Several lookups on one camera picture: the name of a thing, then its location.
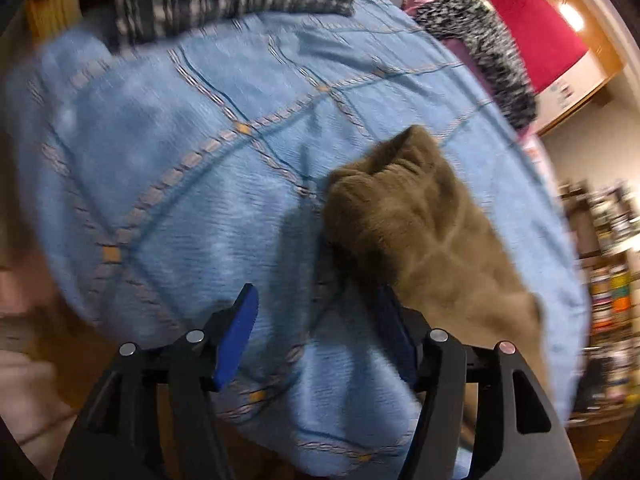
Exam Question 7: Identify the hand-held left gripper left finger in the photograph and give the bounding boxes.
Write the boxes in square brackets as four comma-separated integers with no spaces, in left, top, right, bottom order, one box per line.
[52,282,261,480]

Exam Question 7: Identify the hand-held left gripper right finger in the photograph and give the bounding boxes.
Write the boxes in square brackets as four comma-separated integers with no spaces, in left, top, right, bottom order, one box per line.
[375,282,583,480]

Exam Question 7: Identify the brown fleece pants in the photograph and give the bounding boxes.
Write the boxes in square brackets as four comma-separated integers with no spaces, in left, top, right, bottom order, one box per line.
[320,124,551,411]

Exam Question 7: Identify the blue checked blanket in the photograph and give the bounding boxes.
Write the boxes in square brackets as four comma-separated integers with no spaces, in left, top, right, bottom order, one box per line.
[5,0,593,479]

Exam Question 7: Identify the wooden bookshelf with books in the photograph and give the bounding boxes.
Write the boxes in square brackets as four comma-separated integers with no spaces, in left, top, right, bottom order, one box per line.
[559,180,637,427]

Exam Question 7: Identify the leopard print cloth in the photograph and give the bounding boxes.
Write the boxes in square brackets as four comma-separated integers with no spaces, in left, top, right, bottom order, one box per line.
[414,0,539,131]

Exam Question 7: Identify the pink bed sheet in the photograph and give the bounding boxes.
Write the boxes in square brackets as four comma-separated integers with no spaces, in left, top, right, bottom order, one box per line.
[400,0,468,18]

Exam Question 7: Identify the red padded headboard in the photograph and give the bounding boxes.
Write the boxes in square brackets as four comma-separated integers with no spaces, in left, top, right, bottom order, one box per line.
[460,0,592,96]

